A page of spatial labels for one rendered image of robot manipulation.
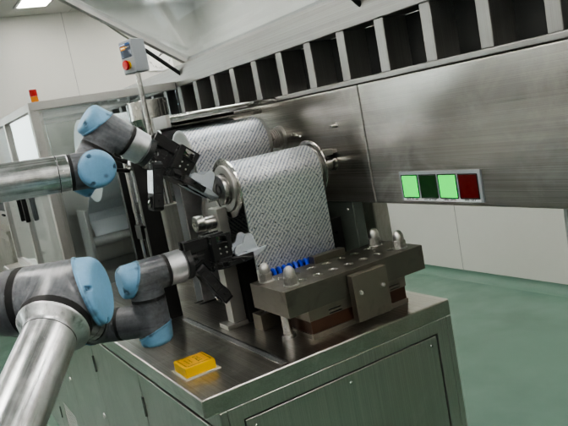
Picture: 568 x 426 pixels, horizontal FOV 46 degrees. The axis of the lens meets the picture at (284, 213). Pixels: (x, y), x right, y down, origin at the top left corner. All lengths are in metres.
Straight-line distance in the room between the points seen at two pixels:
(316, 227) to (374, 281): 0.24
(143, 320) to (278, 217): 0.42
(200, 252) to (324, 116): 0.53
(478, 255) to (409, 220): 0.70
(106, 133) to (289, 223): 0.49
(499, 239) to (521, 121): 3.37
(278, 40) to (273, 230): 0.59
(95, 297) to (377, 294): 0.70
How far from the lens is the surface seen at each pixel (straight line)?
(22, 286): 1.15
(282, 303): 1.45
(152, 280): 1.47
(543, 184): 1.33
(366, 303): 1.54
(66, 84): 7.22
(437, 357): 1.66
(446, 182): 1.48
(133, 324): 1.51
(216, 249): 1.53
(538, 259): 4.51
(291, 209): 1.65
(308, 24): 1.82
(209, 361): 1.45
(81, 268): 1.11
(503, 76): 1.35
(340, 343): 1.46
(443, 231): 5.02
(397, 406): 1.61
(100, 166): 1.36
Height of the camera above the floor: 1.41
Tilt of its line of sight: 9 degrees down
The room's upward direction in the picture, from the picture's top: 11 degrees counter-clockwise
